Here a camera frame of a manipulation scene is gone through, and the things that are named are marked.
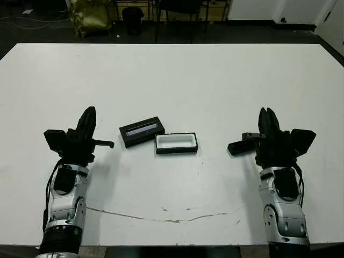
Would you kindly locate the black box lid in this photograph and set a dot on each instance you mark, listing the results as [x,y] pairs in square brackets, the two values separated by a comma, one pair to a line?
[141,131]

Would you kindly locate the yellow-green plastic bag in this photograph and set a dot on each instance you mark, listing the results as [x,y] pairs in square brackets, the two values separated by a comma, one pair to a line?
[90,17]

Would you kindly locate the white door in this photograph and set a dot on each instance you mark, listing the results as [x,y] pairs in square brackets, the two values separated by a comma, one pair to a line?
[333,24]

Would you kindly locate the white paper sheet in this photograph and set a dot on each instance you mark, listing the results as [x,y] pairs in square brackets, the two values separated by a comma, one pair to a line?
[27,11]

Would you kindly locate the slim black camera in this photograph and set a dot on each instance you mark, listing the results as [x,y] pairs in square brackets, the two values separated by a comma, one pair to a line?
[242,147]

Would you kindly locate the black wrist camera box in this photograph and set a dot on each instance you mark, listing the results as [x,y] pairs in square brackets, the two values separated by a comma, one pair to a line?
[55,139]
[303,141]

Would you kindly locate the black trash bin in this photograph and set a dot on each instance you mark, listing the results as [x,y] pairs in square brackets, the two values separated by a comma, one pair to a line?
[132,20]

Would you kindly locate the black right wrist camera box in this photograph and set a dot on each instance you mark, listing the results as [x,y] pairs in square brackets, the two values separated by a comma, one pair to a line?
[303,141]

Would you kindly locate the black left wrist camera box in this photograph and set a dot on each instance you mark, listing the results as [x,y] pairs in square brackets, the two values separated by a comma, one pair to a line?
[55,139]

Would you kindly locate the black office chair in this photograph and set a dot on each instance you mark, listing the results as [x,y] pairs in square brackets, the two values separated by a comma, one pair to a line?
[180,5]

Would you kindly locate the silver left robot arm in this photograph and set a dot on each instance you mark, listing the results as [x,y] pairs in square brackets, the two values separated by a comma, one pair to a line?
[67,204]

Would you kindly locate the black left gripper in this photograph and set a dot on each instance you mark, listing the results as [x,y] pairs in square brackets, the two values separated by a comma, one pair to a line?
[80,151]

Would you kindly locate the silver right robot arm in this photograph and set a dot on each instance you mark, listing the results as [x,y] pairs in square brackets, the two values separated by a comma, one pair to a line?
[285,212]

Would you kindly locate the black box base white insert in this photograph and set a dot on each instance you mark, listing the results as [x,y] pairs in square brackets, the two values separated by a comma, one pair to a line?
[176,150]

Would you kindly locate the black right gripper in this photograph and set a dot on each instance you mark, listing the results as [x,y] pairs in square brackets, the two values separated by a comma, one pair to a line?
[274,153]

